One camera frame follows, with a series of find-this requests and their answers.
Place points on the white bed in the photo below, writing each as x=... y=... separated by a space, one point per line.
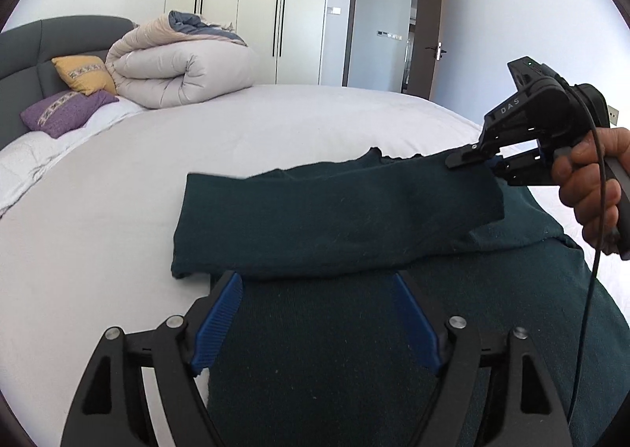
x=147 y=230

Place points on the brown wooden door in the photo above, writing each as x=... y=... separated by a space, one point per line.
x=430 y=9

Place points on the brown door frame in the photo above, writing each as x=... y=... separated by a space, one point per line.
x=350 y=19

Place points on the person's right hand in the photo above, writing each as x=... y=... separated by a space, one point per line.
x=576 y=181

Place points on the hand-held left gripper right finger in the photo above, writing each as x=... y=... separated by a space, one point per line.
x=413 y=324

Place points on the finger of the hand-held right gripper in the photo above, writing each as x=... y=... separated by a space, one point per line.
x=521 y=171
x=472 y=156

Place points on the yellow patterned pillow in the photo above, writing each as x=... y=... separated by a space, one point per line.
x=83 y=73

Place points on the folded beige duvet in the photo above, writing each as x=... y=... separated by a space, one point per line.
x=182 y=68

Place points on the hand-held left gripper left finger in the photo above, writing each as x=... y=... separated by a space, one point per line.
x=221 y=314

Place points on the dark green sweater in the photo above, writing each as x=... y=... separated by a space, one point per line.
x=334 y=211

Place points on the grey upholstered headboard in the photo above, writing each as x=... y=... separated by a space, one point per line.
x=29 y=58

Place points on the purple patterned pillow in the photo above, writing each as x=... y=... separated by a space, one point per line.
x=64 y=110

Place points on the white quilted pillow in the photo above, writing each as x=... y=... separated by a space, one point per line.
x=59 y=152

